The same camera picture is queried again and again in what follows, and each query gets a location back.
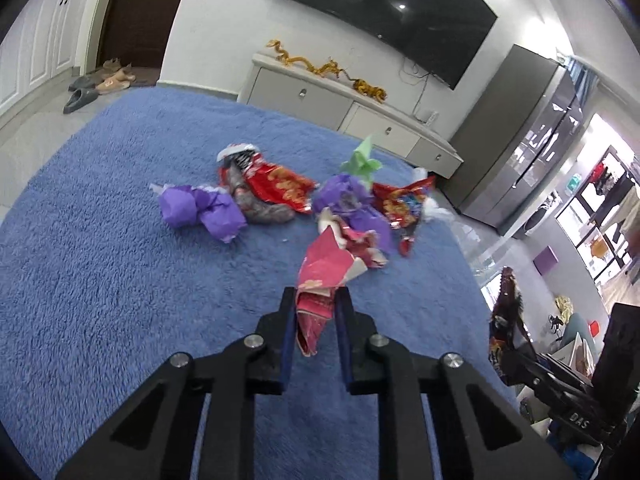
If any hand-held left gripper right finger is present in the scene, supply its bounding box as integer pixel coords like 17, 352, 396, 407
334, 290, 576, 480

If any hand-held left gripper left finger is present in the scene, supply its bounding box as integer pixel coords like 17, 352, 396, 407
55, 286, 297, 480

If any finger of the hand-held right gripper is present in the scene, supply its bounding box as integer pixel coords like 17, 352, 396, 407
500, 345, 596, 401

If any dark snack bag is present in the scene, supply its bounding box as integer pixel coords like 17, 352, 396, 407
488, 266, 533, 386

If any red paper wrapper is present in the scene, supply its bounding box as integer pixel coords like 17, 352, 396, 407
295, 230, 388, 358

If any red printed snack packet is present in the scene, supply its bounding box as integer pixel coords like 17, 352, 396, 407
372, 175, 436, 257

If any purple box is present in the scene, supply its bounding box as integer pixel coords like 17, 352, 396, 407
532, 246, 559, 276

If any purple crumpled paper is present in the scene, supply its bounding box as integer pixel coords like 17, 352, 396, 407
311, 175, 393, 256
150, 183, 247, 244

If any white crumpled tissue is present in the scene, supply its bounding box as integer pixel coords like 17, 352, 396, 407
422, 197, 453, 223

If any red and grey snack bag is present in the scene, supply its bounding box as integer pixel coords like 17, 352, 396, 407
216, 143, 318, 224

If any blue fluffy blanket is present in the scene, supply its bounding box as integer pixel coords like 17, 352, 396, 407
0, 86, 521, 480

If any green crumpled paper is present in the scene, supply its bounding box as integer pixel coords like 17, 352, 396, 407
340, 135, 383, 191

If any grey refrigerator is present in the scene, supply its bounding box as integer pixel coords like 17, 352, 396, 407
446, 44, 598, 235

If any white television cabinet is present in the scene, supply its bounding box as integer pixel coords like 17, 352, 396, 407
237, 52, 464, 179

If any short golden dragon ornament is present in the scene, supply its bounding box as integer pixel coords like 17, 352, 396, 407
350, 79, 388, 103

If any long golden dragon ornament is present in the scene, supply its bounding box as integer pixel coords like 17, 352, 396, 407
266, 39, 351, 81

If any dark brown door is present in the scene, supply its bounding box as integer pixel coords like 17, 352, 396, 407
96, 0, 201, 86

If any white panelled cupboard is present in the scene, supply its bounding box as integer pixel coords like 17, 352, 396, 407
0, 0, 96, 133

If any white wall cable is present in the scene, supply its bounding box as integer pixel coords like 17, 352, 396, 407
400, 57, 431, 116

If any black wall television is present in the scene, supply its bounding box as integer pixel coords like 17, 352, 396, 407
263, 0, 499, 91

